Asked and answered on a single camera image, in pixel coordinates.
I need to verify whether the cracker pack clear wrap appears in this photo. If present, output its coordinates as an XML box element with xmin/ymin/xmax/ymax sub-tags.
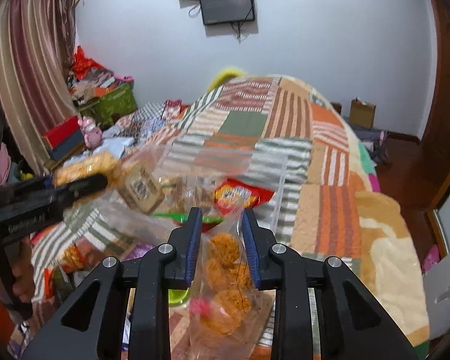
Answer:
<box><xmin>52</xmin><ymin>150</ymin><xmax>119</xmax><ymax>186</ymax></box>

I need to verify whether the clear plastic storage bin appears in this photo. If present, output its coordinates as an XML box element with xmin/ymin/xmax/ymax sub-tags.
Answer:
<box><xmin>95</xmin><ymin>145</ymin><xmax>288</xmax><ymax>245</ymax></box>

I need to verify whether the brown snacks green-sealed bag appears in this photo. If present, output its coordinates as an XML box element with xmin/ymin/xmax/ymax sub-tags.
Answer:
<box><xmin>152</xmin><ymin>175</ymin><xmax>224</xmax><ymax>233</ymax></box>

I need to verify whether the orange fried snacks clear bag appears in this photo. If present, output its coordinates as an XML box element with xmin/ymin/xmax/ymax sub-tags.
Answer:
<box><xmin>188</xmin><ymin>211</ymin><xmax>273</xmax><ymax>359</ymax></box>

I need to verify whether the red cartoon snack bag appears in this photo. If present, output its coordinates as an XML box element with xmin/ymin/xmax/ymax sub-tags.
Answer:
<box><xmin>213</xmin><ymin>178</ymin><xmax>275</xmax><ymax>215</ymax></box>

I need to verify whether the purple coconut roll pack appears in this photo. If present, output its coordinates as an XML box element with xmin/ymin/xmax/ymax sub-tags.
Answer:
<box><xmin>123</xmin><ymin>244</ymin><xmax>154</xmax><ymax>261</ymax></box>

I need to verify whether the green jelly cup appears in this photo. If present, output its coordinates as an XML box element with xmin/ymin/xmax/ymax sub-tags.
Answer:
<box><xmin>168</xmin><ymin>289</ymin><xmax>189</xmax><ymax>307</ymax></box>

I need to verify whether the operator left hand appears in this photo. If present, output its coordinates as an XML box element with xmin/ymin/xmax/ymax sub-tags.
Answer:
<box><xmin>12</xmin><ymin>237</ymin><xmax>35</xmax><ymax>303</ymax></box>

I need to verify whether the pink garment on chair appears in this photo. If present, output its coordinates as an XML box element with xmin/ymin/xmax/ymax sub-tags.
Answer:
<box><xmin>0</xmin><ymin>143</ymin><xmax>11</xmax><ymax>188</ymax></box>

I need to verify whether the red gift box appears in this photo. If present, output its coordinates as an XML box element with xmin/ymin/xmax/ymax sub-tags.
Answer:
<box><xmin>42</xmin><ymin>115</ymin><xmax>80</xmax><ymax>150</ymax></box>

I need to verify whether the pink plush toy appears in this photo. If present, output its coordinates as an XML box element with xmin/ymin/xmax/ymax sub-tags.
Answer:
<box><xmin>78</xmin><ymin>116</ymin><xmax>103</xmax><ymax>150</ymax></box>

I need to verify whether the white pillow cloth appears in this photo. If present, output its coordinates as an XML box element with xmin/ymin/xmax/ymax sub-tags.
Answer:
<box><xmin>64</xmin><ymin>136</ymin><xmax>135</xmax><ymax>166</ymax></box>

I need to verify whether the green storage box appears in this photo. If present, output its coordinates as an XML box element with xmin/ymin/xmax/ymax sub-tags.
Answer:
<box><xmin>78</xmin><ymin>83</ymin><xmax>137</xmax><ymax>129</ymax></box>

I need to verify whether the checkered patterned sheet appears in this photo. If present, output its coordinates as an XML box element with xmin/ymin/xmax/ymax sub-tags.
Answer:
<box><xmin>113</xmin><ymin>99</ymin><xmax>184</xmax><ymax>142</ymax></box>

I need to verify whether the red plastic bag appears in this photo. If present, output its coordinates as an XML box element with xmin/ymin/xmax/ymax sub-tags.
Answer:
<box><xmin>71</xmin><ymin>46</ymin><xmax>105</xmax><ymax>80</ymax></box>

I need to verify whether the striped pink curtain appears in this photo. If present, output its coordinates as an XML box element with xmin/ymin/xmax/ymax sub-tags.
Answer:
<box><xmin>0</xmin><ymin>0</ymin><xmax>77</xmax><ymax>173</ymax></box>

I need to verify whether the patchwork striped blanket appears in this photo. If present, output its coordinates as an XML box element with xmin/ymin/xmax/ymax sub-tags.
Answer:
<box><xmin>32</xmin><ymin>76</ymin><xmax>429</xmax><ymax>359</ymax></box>

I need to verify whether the wooden door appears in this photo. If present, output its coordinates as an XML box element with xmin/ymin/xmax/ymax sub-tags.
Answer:
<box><xmin>420</xmin><ymin>0</ymin><xmax>450</xmax><ymax>210</ymax></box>

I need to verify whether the yellow pool noodle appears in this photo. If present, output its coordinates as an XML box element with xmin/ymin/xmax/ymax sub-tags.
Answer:
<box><xmin>207</xmin><ymin>67</ymin><xmax>246</xmax><ymax>92</ymax></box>

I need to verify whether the small cardboard box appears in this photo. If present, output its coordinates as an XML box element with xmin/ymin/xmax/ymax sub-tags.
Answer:
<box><xmin>349</xmin><ymin>98</ymin><xmax>376</xmax><ymax>128</ymax></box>

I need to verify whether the small wall monitor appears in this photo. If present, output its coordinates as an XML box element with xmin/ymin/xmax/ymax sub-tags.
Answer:
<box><xmin>199</xmin><ymin>0</ymin><xmax>255</xmax><ymax>26</ymax></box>

